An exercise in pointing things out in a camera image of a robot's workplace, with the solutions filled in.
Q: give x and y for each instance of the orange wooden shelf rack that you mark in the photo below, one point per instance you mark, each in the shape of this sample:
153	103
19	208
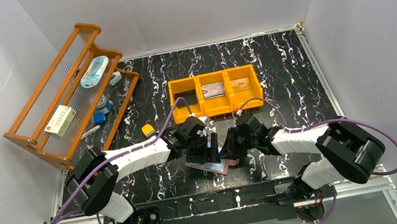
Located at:
60	85

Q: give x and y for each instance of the blue white tape roll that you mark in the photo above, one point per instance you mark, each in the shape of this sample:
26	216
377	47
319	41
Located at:
104	105

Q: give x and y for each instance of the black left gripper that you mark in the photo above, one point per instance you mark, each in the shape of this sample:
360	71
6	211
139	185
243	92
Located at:
202	151

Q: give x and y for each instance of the black metal base rail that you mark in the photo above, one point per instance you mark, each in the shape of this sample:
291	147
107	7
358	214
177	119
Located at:
242	205

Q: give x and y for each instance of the card stack middle bin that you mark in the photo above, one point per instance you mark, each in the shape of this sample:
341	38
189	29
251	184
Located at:
213	90

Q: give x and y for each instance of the pink leather card holder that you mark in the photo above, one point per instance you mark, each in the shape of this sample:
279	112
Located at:
220	168

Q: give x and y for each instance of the yellow three-compartment bin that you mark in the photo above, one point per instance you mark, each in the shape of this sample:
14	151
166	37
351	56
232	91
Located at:
213	107

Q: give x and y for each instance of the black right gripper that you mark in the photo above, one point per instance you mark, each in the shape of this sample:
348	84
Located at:
229	149

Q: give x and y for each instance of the blue white toothbrush package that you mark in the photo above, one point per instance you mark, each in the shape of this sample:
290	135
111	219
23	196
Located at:
94	72

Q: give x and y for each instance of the blue round cap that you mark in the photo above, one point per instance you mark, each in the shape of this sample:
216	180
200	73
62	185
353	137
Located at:
99	118

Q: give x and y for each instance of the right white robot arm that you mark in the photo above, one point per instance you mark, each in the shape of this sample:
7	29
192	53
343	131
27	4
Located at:
348	152

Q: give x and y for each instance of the card in right bin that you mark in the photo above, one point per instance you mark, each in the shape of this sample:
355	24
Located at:
241	84

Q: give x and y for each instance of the white green medicine box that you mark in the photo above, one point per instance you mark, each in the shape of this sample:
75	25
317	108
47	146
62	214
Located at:
60	121

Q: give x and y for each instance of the small yellow grey box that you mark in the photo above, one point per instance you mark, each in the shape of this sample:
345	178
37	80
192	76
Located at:
148	130

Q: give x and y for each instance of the white orange marker pen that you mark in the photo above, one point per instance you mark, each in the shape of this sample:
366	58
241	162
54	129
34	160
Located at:
90	131

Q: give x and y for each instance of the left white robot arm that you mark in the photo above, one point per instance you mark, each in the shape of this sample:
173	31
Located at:
93	179

